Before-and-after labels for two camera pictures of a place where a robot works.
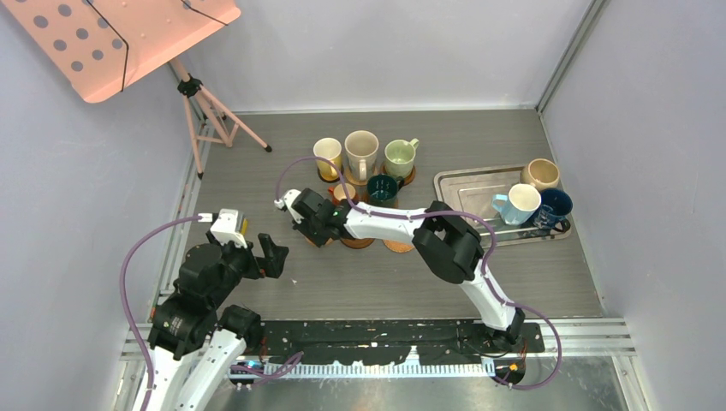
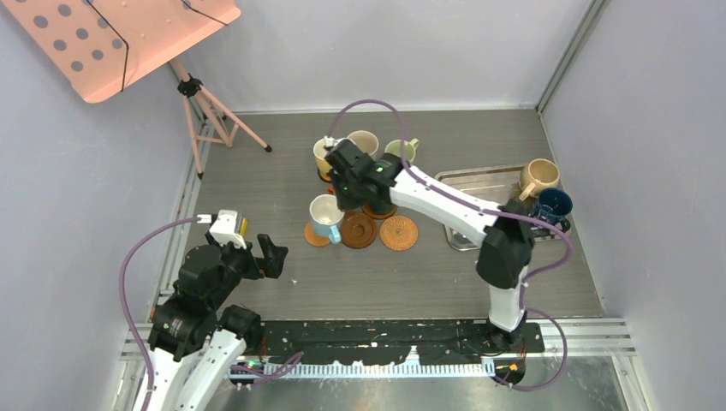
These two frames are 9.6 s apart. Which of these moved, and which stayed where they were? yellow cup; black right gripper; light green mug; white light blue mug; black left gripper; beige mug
Moved: black right gripper; white light blue mug
Stayed: yellow cup; beige mug; black left gripper; light green mug
